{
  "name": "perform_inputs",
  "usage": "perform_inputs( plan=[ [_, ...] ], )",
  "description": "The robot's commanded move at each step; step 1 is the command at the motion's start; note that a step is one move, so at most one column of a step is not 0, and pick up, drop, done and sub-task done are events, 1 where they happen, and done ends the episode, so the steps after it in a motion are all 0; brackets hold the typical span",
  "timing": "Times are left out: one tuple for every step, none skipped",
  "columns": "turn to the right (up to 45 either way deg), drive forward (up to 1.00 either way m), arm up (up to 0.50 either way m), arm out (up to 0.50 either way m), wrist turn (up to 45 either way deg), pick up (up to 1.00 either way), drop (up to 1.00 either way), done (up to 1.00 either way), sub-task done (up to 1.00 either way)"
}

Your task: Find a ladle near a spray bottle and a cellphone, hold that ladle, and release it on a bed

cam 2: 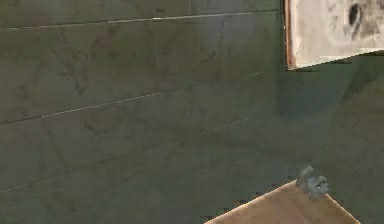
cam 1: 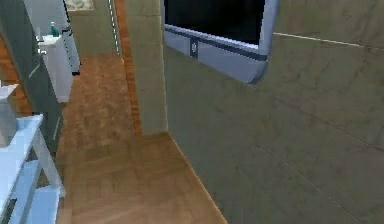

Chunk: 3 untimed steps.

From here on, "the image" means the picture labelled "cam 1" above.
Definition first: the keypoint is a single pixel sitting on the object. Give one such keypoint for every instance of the framed beige wall picture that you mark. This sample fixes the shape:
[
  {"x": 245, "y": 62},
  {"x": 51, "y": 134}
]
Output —
[{"x": 79, "y": 4}]

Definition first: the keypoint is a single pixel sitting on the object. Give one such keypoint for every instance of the white shelf unit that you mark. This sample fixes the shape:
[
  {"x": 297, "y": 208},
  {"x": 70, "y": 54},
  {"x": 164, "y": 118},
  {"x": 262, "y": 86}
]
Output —
[{"x": 20, "y": 173}]

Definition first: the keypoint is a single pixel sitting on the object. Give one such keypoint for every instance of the dark grey cabinet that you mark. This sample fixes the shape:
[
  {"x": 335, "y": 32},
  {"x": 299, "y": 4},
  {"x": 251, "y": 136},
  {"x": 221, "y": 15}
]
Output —
[{"x": 30, "y": 73}]

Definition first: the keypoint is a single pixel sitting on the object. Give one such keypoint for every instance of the teal soap bottle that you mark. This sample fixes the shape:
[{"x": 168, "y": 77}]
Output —
[{"x": 54, "y": 30}]

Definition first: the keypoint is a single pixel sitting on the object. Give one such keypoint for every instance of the white box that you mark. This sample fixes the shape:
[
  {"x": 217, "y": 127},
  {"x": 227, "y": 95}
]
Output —
[{"x": 6, "y": 113}]

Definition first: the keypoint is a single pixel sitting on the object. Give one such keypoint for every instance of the white sink cabinet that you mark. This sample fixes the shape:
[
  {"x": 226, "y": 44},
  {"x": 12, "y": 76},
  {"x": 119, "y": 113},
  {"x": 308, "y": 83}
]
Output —
[{"x": 58, "y": 66}]

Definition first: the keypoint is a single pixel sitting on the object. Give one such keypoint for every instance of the silver framed television set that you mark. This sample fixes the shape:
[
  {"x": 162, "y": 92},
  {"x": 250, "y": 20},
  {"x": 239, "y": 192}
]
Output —
[{"x": 213, "y": 20}]

